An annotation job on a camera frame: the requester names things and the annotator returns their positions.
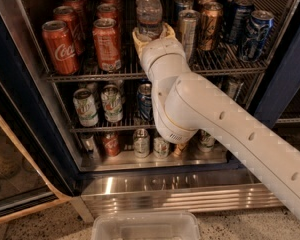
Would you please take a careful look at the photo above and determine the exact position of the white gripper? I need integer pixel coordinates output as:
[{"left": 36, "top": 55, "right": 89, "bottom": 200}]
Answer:
[{"left": 132, "top": 22, "right": 190, "bottom": 83}]

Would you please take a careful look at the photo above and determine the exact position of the clear plastic water bottle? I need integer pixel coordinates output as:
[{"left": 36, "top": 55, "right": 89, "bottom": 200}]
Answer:
[{"left": 136, "top": 0, "right": 163, "bottom": 39}]

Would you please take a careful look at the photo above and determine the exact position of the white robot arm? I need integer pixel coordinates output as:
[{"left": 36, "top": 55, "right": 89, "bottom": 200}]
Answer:
[{"left": 132, "top": 24, "right": 300, "bottom": 220}]

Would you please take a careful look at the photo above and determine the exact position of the middle shelf blue can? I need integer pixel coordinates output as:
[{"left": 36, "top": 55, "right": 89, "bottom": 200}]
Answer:
[{"left": 137, "top": 83, "right": 153, "bottom": 121}]

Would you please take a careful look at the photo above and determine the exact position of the stainless steel fridge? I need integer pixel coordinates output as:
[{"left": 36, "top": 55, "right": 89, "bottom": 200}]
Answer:
[{"left": 0, "top": 0, "right": 300, "bottom": 220}]

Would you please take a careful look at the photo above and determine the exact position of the silver middle shelf can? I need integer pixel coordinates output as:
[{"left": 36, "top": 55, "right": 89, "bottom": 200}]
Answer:
[{"left": 226, "top": 77, "right": 244, "bottom": 101}]

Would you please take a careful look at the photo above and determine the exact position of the open glass fridge door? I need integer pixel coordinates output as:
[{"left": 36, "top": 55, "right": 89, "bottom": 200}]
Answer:
[{"left": 0, "top": 83, "right": 70, "bottom": 224}]

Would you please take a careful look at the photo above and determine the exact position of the front silver energy can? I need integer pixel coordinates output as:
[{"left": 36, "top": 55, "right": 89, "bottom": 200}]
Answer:
[{"left": 177, "top": 9, "right": 200, "bottom": 63}]

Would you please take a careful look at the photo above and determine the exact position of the front orange soda can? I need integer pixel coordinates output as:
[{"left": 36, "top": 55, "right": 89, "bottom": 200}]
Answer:
[{"left": 92, "top": 18, "right": 122, "bottom": 72}]

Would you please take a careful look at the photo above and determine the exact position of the front gold brown can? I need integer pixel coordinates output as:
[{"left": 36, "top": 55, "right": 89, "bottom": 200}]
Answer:
[{"left": 199, "top": 2, "right": 223, "bottom": 51}]

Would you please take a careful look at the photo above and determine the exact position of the white 7up can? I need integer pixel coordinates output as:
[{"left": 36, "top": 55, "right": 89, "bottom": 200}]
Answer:
[
  {"left": 101, "top": 84, "right": 123, "bottom": 123},
  {"left": 73, "top": 88, "right": 99, "bottom": 127}
]

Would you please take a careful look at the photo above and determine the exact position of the front left Coca-Cola can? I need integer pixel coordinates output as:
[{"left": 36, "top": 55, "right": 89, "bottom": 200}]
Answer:
[{"left": 42, "top": 20, "right": 79, "bottom": 75}]

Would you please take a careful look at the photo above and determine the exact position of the left white 7UP can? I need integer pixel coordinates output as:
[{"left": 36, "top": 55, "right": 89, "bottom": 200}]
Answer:
[{"left": 73, "top": 88, "right": 99, "bottom": 127}]

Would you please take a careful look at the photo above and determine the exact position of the front blue can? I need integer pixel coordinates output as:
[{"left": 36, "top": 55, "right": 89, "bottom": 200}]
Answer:
[{"left": 238, "top": 10, "right": 274, "bottom": 62}]

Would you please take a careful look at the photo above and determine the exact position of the bottom gold can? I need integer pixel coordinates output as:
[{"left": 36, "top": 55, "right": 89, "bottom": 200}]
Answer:
[{"left": 173, "top": 142, "right": 188, "bottom": 156}]

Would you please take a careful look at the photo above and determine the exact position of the bottom red Coke can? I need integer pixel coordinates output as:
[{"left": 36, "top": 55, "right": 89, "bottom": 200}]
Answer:
[{"left": 102, "top": 132, "right": 120, "bottom": 157}]

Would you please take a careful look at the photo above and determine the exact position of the bottom right white can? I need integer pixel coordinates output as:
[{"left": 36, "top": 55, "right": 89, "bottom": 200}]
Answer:
[{"left": 198, "top": 130, "right": 215, "bottom": 152}]

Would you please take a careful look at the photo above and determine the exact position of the bottom silver can left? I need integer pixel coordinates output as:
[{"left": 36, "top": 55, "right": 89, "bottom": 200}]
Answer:
[{"left": 80, "top": 133, "right": 99, "bottom": 160}]

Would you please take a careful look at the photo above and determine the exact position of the clear plastic bin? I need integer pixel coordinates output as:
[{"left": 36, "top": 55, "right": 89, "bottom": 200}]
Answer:
[{"left": 91, "top": 212, "right": 201, "bottom": 240}]

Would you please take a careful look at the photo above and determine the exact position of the top wire shelf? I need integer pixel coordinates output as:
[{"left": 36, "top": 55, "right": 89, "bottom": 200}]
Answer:
[{"left": 45, "top": 0, "right": 288, "bottom": 83}]

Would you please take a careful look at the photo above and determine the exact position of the wire shelf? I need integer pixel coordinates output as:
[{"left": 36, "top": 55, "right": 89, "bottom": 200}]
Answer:
[
  {"left": 55, "top": 71, "right": 256, "bottom": 133},
  {"left": 45, "top": 0, "right": 288, "bottom": 83}
]

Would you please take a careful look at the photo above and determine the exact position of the middle wire shelf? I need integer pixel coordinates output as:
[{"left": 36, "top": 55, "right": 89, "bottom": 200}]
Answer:
[{"left": 55, "top": 71, "right": 256, "bottom": 133}]

